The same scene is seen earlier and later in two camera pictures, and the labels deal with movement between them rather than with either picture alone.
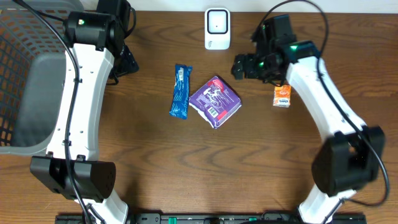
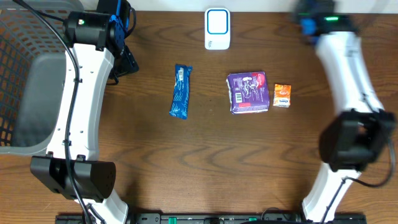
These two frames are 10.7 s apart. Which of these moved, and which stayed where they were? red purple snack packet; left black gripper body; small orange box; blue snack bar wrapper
Moved: red purple snack packet
Stayed: left black gripper body; blue snack bar wrapper; small orange box
